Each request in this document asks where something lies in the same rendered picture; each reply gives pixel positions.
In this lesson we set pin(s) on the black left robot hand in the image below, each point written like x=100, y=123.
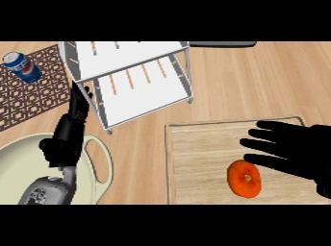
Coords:
x=67, y=134

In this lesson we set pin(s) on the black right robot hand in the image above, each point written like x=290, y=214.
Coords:
x=310, y=150

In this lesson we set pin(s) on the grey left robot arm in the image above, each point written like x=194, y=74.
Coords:
x=49, y=189

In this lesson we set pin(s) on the orange squash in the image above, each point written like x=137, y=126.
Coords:
x=245, y=179

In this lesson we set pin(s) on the pale wooden tray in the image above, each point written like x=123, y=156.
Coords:
x=206, y=160

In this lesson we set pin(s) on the brown patterned placemat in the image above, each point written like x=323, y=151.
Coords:
x=17, y=93

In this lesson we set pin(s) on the blue soda can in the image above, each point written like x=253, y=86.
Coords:
x=23, y=67

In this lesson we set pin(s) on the dark grey flat object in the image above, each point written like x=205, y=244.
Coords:
x=222, y=44

